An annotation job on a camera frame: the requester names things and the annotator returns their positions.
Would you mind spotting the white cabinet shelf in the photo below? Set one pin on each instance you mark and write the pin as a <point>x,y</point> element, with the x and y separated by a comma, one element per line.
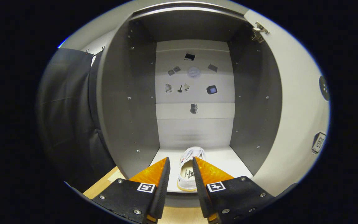
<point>228,161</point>

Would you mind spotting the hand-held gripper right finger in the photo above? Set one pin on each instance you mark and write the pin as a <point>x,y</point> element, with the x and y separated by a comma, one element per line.
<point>201,193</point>

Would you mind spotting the row of black cloth clips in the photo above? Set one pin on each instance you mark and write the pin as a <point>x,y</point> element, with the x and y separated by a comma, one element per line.
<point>87,51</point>

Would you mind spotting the black backdrop cloth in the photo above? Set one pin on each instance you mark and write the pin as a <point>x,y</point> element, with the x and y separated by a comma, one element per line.
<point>64,109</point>

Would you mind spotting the dark grey shoe cabinet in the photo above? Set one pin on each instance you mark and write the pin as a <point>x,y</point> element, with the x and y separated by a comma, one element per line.
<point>126,93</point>

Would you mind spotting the white canvas shoe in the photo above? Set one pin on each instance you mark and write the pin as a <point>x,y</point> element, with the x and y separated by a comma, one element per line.
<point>186,179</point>

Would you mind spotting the metal door hinge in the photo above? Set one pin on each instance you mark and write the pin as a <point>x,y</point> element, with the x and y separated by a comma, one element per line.
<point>259,31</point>

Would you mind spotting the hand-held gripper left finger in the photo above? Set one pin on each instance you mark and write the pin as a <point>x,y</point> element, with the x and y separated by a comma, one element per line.
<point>163,193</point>

